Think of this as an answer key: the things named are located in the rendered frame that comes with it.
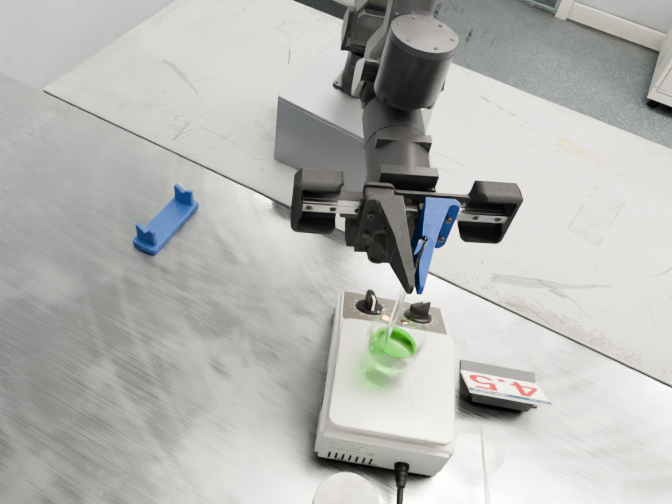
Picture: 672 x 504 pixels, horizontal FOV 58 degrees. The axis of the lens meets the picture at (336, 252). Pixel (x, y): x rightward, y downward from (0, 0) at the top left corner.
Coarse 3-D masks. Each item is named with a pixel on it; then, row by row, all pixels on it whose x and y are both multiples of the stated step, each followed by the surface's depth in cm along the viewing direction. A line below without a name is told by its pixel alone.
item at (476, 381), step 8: (472, 376) 69; (480, 376) 70; (488, 376) 70; (472, 384) 67; (480, 384) 67; (488, 384) 68; (496, 384) 68; (504, 384) 69; (512, 384) 69; (520, 384) 70; (528, 384) 70; (504, 392) 66; (512, 392) 67; (520, 392) 67; (528, 392) 68; (536, 392) 68; (544, 400) 66
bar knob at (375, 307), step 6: (366, 294) 70; (372, 294) 69; (360, 300) 70; (366, 300) 69; (372, 300) 67; (360, 306) 69; (366, 306) 69; (372, 306) 67; (378, 306) 69; (366, 312) 68; (372, 312) 68
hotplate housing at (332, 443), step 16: (336, 304) 72; (336, 320) 66; (336, 336) 64; (336, 352) 63; (320, 416) 61; (320, 432) 58; (336, 432) 57; (352, 432) 58; (320, 448) 60; (336, 448) 59; (352, 448) 59; (368, 448) 58; (384, 448) 58; (400, 448) 58; (416, 448) 58; (432, 448) 58; (448, 448) 58; (368, 464) 61; (384, 464) 61; (400, 464) 60; (416, 464) 60; (432, 464) 59; (400, 480) 59
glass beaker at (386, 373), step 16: (384, 320) 57; (400, 320) 57; (416, 320) 56; (368, 336) 55; (416, 336) 57; (368, 352) 55; (416, 352) 53; (368, 368) 57; (384, 368) 55; (400, 368) 55; (384, 384) 57; (400, 384) 58
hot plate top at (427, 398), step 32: (352, 320) 63; (352, 352) 61; (448, 352) 62; (352, 384) 59; (416, 384) 60; (448, 384) 60; (352, 416) 57; (384, 416) 57; (416, 416) 57; (448, 416) 58
